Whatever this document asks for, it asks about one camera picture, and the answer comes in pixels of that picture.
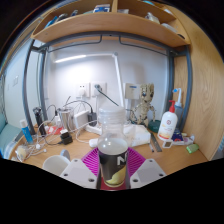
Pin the steel cup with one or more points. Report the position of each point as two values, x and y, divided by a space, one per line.
65 119

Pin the white wall box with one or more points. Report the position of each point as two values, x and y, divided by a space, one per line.
132 91

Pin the tree creature figurine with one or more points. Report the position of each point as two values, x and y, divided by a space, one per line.
145 103

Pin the white and blue tube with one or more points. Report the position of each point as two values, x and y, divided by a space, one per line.
181 141

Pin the grey metal desk frame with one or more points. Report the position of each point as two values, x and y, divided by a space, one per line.
26 83

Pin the black charger block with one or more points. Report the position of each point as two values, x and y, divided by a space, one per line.
66 138

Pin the white power adapter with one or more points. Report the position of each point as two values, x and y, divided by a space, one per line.
80 119

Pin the metal ruler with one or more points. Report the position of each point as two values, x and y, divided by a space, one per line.
156 142

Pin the clear drink bottle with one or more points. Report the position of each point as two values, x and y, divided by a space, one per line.
112 150

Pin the black electric shaver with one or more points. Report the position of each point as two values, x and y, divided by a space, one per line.
40 120

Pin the white cup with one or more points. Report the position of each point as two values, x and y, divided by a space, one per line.
55 164

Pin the wooden shelf unit with items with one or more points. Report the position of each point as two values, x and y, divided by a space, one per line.
110 25

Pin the white power strip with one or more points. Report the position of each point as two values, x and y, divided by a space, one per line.
94 129

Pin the white wall socket with plug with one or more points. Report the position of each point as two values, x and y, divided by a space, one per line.
99 89

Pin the blue tube with white cap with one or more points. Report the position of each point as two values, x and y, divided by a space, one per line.
26 133

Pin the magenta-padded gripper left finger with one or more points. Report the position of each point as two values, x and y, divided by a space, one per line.
78 173

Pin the dark green round container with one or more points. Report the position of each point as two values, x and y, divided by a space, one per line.
154 126

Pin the white crumpled cloth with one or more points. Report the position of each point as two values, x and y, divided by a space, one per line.
140 135

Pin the red flat packet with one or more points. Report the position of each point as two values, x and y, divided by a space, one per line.
53 130

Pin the black plug adapter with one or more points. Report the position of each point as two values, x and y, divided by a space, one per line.
92 119

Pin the white pump bottle, red top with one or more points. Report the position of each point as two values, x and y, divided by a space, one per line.
167 125

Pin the small clear jar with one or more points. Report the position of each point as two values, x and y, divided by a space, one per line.
22 153

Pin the white spray bottle, blue nozzle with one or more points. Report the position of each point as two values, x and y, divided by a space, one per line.
178 106

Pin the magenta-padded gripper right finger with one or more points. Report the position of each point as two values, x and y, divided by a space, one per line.
146 173

